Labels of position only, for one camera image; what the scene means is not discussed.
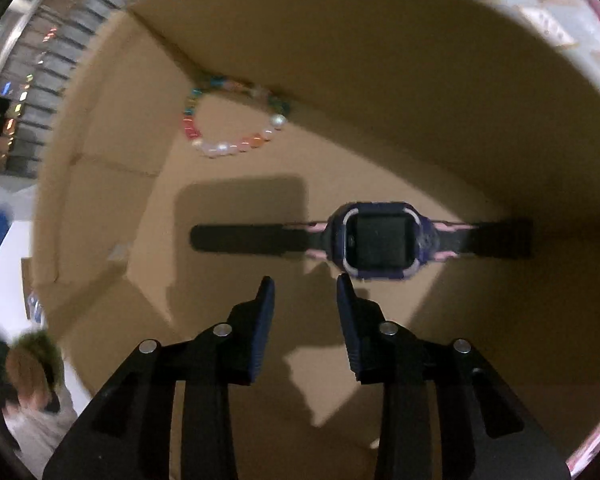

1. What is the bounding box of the person's left hand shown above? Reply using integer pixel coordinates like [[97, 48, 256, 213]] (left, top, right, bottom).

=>
[[6, 345, 49, 409]]

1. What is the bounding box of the purple smart watch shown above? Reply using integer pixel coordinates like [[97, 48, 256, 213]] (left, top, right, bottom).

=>
[[190, 201, 533, 282]]

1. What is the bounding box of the cardboard box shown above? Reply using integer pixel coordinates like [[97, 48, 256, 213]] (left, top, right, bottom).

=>
[[30, 0, 600, 480]]

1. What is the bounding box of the multicolour bead bracelet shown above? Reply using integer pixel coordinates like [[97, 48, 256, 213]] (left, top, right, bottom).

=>
[[182, 76, 292, 159]]

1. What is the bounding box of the metal railing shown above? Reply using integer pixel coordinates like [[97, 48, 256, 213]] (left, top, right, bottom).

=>
[[0, 0, 156, 176]]

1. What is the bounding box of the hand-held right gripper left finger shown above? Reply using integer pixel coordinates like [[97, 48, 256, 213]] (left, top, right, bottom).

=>
[[42, 276, 276, 480]]

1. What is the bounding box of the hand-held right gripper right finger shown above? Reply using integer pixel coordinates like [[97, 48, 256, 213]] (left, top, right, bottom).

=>
[[336, 273, 571, 480]]

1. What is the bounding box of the person's left forearm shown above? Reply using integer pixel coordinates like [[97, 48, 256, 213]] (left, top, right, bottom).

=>
[[12, 329, 65, 386]]

